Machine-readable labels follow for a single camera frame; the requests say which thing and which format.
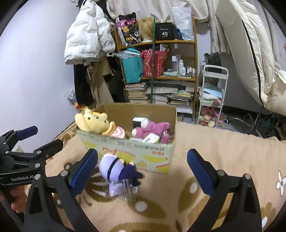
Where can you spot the pink cake roll plush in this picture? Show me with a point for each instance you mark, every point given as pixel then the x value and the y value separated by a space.
pixel 119 133

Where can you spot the white rolling cart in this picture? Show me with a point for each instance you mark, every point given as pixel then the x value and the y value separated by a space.
pixel 211 97

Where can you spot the stack of books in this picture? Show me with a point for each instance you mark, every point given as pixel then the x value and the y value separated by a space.
pixel 136 93

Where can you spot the green tissue pack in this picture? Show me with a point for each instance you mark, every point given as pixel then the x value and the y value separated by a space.
pixel 151 138

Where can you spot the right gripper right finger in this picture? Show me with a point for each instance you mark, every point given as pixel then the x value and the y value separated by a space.
pixel 243 213

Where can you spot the wooden shelf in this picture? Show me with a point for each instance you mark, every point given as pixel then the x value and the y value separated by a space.
pixel 194 58

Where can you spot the black hanging coat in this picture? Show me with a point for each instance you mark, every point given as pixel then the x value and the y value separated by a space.
pixel 82 88

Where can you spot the beige trench coat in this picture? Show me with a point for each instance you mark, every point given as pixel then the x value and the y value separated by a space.
pixel 99 89

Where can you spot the yellow dog plush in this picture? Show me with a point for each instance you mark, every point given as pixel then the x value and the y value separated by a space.
pixel 94 122

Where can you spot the pink plush toy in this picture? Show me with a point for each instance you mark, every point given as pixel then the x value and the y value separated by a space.
pixel 147 126

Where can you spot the teal paper bag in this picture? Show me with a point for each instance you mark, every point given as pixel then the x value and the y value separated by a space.
pixel 133 66

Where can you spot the white plastic bag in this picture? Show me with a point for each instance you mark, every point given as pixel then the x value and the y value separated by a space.
pixel 182 19

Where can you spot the person left hand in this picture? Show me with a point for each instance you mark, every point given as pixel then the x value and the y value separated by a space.
pixel 19 204

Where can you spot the blonde wig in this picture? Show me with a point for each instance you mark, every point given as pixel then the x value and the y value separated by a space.
pixel 145 26

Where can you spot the beige curtain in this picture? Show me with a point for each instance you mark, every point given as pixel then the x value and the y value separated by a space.
pixel 203 11

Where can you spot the plastic bag with toys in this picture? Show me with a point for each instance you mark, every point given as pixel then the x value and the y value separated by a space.
pixel 71 98

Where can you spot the black box with 40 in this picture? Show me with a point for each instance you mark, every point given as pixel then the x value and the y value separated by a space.
pixel 164 31

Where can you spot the white puffer jacket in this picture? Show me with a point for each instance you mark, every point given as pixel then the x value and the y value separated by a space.
pixel 89 38

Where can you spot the cardboard box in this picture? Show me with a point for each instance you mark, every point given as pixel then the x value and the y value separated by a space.
pixel 154 157

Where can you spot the black cartoon print bag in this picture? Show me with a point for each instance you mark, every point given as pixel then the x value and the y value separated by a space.
pixel 127 29

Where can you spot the purple white plush doll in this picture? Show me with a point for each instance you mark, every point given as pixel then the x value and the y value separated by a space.
pixel 114 170

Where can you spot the wall socket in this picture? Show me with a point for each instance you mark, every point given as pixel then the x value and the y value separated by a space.
pixel 19 149

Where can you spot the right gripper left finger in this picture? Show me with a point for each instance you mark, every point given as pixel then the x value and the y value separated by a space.
pixel 73 178

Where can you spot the green thin pole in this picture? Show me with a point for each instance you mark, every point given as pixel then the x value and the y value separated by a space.
pixel 153 59

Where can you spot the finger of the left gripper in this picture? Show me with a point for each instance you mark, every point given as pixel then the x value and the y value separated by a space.
pixel 42 149
pixel 12 137

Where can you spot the red gift bag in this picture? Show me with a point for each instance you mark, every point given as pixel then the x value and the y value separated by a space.
pixel 160 62

